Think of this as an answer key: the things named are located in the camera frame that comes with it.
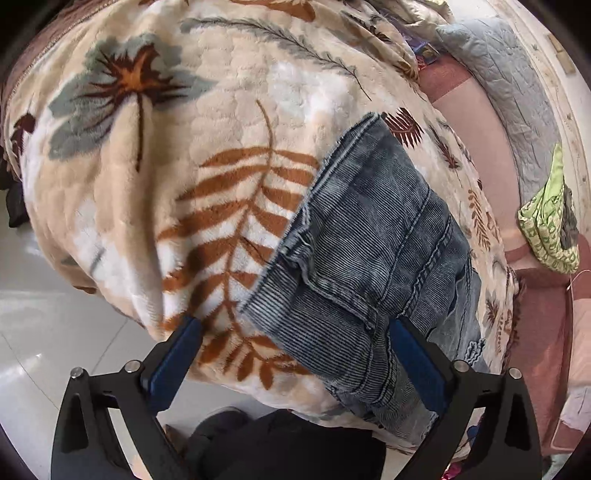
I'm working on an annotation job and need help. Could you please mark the cream pillow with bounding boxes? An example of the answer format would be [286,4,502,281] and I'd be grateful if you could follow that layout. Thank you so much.
[402,0,455,27]

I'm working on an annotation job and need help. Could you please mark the leaf print fleece blanket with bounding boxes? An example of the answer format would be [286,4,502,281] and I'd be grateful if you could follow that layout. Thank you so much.
[0,0,527,462]

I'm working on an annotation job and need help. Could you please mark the dark grey cloth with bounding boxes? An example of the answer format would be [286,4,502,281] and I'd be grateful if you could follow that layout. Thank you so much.
[560,187,579,250]

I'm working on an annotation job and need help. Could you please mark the green patterned blanket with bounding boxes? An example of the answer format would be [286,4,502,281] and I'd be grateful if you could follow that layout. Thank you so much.
[517,143,581,274]

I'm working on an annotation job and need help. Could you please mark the black cloth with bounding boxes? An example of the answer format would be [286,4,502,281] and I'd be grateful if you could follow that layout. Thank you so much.
[0,157,29,228]

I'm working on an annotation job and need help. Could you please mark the grey quilted pillow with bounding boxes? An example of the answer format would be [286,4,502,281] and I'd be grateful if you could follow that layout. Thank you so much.
[436,17,561,208]

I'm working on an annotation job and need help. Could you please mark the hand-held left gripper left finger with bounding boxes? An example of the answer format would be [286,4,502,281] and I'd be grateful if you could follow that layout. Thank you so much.
[51,316,205,480]

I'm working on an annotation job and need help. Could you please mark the blue denim pants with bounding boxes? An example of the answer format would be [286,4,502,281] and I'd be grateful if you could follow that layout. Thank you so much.
[240,112,490,444]

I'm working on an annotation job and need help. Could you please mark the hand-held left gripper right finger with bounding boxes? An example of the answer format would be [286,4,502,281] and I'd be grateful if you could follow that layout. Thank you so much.
[389,318,542,480]

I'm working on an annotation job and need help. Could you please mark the purple packet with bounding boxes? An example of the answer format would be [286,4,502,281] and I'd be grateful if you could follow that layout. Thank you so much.
[406,28,439,70]

